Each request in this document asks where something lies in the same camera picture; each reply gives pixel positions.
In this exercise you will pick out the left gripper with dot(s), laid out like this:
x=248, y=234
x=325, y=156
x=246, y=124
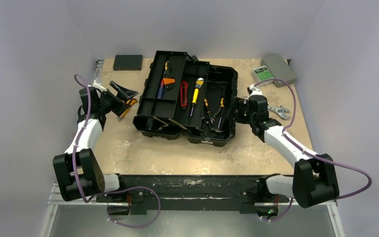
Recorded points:
x=121, y=106

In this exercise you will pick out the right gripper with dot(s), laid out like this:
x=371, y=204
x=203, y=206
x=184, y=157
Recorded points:
x=239, y=109

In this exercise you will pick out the small claw hammer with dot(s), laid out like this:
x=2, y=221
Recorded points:
x=217, y=121

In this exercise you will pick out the blue red screwdriver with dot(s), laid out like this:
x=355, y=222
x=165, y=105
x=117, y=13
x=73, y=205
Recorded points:
x=161, y=90

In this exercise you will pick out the yellow handled screwdriver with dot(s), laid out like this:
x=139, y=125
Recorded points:
x=194, y=100

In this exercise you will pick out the yellow hex key set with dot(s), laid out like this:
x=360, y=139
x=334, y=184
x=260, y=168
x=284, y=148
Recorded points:
x=199, y=83

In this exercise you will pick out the black plastic toolbox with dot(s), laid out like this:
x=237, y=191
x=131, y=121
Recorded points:
x=165, y=118

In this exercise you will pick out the red black utility knife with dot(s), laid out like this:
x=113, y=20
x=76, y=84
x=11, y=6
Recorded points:
x=183, y=95

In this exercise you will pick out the orange hex key set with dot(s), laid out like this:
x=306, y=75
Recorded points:
x=168, y=81

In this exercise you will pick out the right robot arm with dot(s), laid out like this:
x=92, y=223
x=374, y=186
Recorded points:
x=314, y=179

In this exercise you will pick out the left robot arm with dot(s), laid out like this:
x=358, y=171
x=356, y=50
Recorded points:
x=77, y=171

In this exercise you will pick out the yellow utility knife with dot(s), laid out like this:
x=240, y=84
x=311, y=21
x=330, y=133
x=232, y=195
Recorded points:
x=126, y=108

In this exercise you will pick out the green white small box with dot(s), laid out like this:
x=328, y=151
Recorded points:
x=262, y=76

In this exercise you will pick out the grey plastic case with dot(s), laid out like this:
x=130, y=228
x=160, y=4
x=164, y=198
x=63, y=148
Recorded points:
x=279, y=68

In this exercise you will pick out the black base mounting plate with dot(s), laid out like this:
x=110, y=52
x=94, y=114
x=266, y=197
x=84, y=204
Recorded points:
x=194, y=193

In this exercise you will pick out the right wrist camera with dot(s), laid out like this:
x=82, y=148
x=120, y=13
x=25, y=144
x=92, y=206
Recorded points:
x=253, y=90

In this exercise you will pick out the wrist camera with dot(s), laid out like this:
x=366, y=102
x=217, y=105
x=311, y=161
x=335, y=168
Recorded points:
x=98, y=86
x=253, y=90

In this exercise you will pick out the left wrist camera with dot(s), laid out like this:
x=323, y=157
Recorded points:
x=98, y=86

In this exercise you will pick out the black network switch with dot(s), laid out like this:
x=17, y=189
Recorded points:
x=128, y=63

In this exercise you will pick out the aluminium frame rail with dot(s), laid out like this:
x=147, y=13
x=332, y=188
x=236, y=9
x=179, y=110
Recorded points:
x=90, y=120

